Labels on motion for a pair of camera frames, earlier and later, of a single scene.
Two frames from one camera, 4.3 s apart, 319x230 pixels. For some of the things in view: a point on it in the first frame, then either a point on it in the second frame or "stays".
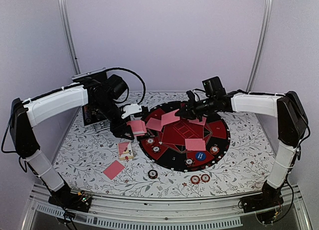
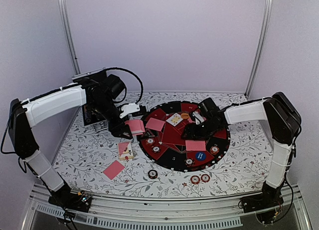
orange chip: [205, 177] stays
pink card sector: [195, 144] stays
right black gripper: [190, 110] -> [187, 129]
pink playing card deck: [138, 127] stays
